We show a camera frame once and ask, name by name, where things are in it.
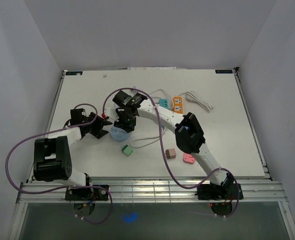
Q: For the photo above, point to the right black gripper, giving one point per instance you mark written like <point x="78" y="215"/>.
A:
<point x="128" y="128"/>

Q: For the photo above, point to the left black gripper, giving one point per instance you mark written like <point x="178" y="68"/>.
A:
<point x="99" y="122"/>

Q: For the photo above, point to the round light blue power strip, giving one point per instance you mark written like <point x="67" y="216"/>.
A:
<point x="119" y="135"/>

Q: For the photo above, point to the green charger plug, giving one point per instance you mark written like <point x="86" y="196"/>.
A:
<point x="127" y="150"/>

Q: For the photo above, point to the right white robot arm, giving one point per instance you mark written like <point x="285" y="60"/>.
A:
<point x="189" y="135"/>

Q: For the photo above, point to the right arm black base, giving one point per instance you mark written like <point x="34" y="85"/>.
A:
<point x="216" y="193"/>

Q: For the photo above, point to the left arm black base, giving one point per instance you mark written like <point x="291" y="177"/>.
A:
<point x="87" y="194"/>

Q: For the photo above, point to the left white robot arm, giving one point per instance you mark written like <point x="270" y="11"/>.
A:
<point x="52" y="158"/>

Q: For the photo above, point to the brown charger plug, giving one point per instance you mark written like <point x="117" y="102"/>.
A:
<point x="170" y="153"/>

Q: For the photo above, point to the pink flat plug adapter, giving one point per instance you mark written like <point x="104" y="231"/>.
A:
<point x="189" y="159"/>

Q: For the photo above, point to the orange power strip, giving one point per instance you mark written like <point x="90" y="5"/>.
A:
<point x="178" y="104"/>

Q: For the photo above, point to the aluminium table frame rail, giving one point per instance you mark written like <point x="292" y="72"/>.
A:
<point x="143" y="177"/>

